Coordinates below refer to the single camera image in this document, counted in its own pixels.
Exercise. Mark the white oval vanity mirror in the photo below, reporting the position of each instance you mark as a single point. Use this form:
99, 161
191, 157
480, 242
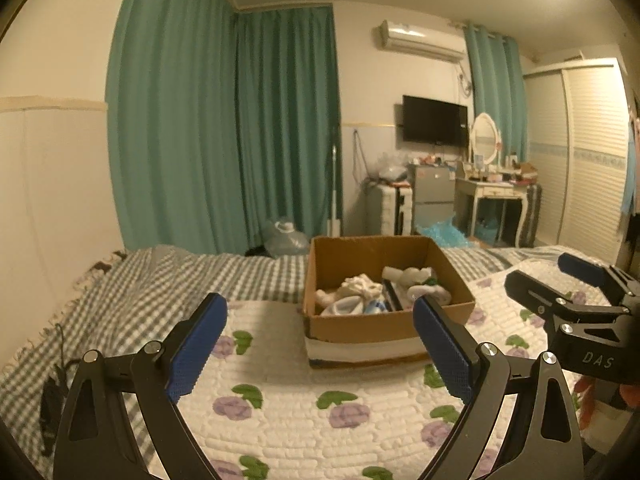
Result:
485, 137

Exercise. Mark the blue plastic bag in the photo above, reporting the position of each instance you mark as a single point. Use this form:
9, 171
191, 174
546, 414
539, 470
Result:
445, 232

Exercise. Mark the white louvered wardrobe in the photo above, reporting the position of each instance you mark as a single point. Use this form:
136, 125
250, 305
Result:
575, 160

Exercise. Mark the white mop pole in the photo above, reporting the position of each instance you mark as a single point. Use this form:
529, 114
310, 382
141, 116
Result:
334, 185

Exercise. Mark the white dressing table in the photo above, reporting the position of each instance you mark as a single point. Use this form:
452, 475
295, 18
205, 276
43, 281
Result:
485, 190

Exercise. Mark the hanging clothes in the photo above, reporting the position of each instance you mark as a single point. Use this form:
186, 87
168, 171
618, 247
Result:
632, 175

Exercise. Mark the silver mini fridge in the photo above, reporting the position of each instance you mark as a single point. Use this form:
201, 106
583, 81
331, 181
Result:
431, 190

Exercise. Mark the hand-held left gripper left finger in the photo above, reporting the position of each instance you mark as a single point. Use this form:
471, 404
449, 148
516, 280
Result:
192, 350

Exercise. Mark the white and blue soft item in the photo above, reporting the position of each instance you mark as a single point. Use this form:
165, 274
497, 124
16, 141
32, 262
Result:
372, 307

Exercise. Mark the person's right hand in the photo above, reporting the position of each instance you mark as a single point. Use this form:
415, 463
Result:
590, 405

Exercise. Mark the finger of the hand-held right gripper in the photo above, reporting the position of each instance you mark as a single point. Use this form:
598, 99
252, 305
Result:
580, 266
535, 292

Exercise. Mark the white floral quilt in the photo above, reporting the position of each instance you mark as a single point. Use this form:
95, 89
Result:
300, 400

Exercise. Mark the white ribbed suitcase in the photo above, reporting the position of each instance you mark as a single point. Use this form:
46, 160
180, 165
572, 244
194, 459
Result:
387, 207

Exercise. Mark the teal corner curtain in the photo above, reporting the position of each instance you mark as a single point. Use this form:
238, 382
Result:
287, 120

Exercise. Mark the black wall television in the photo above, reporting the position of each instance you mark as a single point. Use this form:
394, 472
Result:
434, 120

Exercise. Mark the white cloth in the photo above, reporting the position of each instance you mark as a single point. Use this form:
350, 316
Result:
360, 286

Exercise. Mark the cardboard box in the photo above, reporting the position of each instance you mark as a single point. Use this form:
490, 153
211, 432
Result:
360, 332

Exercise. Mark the wide teal curtain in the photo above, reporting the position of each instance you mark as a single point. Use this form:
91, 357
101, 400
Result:
170, 110

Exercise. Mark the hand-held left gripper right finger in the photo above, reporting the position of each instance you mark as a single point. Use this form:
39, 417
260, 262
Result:
442, 350

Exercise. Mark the clear plastic bags pile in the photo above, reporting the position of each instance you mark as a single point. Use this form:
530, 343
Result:
391, 170

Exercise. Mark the grey checkered bed sheet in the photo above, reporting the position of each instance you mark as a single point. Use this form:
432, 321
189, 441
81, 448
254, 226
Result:
125, 295

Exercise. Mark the clear water jug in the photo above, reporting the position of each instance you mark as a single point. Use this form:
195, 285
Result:
285, 240

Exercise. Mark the white air conditioner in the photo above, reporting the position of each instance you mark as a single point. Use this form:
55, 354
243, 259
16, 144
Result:
417, 40

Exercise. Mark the narrow teal curtain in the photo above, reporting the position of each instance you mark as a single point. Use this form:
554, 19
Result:
495, 90

